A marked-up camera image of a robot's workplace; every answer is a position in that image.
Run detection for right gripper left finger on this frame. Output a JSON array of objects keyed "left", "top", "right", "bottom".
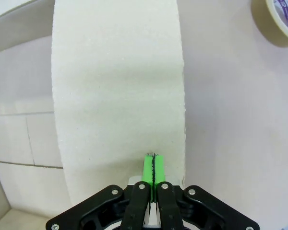
[{"left": 45, "top": 155, "right": 155, "bottom": 230}]

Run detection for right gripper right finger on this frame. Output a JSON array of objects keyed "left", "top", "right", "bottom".
[{"left": 154, "top": 156, "right": 260, "bottom": 230}]

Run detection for beige packing tape roll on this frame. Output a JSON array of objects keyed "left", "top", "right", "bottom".
[{"left": 251, "top": 0, "right": 288, "bottom": 47}]

